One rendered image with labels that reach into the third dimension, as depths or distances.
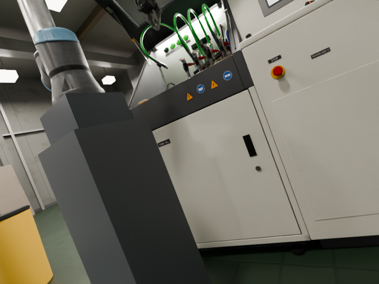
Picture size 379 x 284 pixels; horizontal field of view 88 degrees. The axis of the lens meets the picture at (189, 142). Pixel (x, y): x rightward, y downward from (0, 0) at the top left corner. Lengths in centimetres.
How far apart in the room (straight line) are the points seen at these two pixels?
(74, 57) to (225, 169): 74
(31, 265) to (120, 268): 155
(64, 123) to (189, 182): 68
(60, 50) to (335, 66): 90
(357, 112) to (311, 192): 35
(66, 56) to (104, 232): 49
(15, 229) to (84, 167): 155
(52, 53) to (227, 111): 67
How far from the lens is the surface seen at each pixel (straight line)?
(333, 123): 92
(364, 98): 94
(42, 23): 93
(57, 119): 64
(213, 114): 94
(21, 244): 206
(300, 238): 109
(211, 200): 107
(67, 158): 58
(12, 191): 941
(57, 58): 70
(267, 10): 123
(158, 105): 107
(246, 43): 94
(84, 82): 66
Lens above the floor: 69
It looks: 2 degrees down
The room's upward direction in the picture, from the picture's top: 21 degrees counter-clockwise
